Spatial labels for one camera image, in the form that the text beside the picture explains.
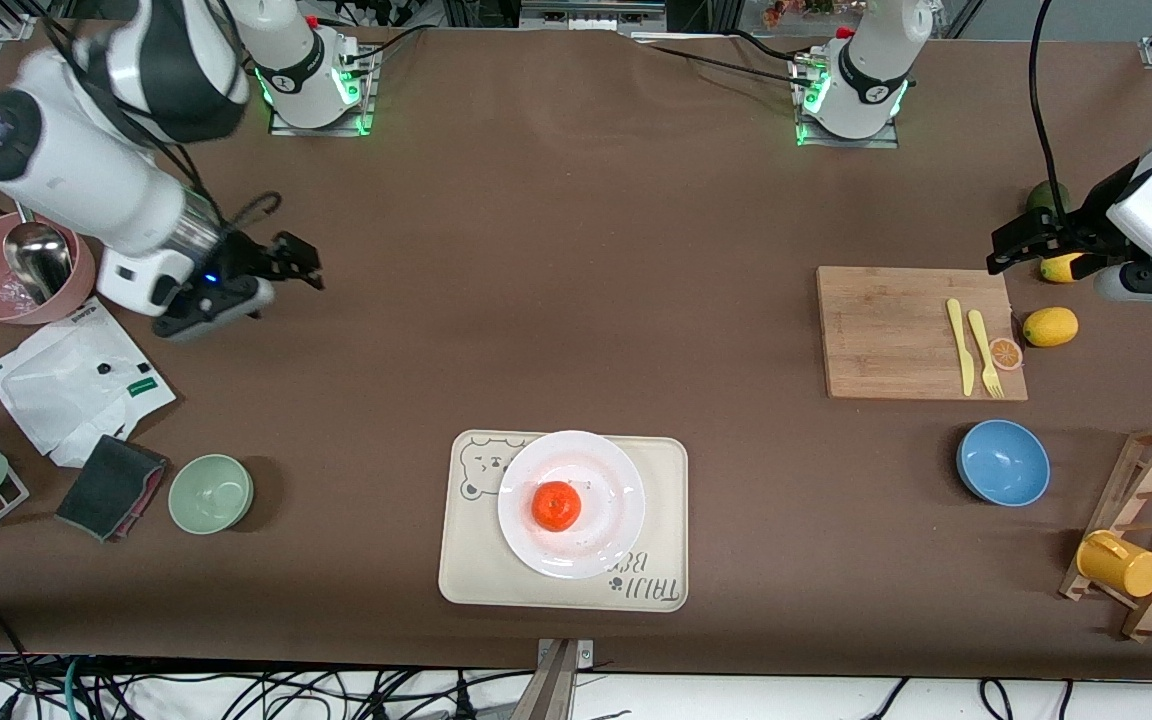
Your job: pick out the white round plate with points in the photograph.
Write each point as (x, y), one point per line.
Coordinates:
(616, 500)

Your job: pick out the blue bowl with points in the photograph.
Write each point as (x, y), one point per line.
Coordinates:
(1003, 463)

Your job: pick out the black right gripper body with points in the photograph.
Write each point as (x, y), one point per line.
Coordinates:
(243, 257)

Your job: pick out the orange fruit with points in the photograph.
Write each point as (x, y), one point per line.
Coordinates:
(556, 506)

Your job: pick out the toy orange slice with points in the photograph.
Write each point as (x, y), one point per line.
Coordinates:
(1006, 354)

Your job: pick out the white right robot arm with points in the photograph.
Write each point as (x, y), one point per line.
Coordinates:
(86, 170)

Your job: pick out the dark grey folded cloth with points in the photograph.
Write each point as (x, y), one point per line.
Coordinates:
(108, 487)

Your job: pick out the wooden cutting board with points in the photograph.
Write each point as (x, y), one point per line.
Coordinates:
(886, 335)

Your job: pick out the yellow plastic knife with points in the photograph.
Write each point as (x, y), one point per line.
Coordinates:
(961, 350)

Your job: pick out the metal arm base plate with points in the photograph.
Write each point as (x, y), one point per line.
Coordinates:
(851, 142)
(321, 128)

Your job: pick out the metal table edge bracket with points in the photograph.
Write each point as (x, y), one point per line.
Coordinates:
(561, 675)

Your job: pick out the yellow plastic fork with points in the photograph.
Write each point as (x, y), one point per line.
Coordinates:
(983, 350)

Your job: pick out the wooden mug rack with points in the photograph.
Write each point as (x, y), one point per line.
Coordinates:
(1151, 470)

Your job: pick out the cream bear print tray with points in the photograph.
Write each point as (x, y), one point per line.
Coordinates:
(466, 570)

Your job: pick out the white plastic bag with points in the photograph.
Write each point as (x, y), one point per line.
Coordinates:
(66, 390)

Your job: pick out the yellow mug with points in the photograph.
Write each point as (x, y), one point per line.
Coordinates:
(1121, 566)

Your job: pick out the dark green avocado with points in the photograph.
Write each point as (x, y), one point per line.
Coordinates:
(1046, 195)

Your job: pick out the yellow lemon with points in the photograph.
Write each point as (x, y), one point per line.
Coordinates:
(1050, 327)
(1058, 269)

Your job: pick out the metal scoop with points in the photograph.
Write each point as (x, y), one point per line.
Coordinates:
(36, 260)

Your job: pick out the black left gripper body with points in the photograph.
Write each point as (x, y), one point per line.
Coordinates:
(1086, 217)

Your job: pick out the light green bowl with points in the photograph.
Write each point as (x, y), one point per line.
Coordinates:
(210, 494)

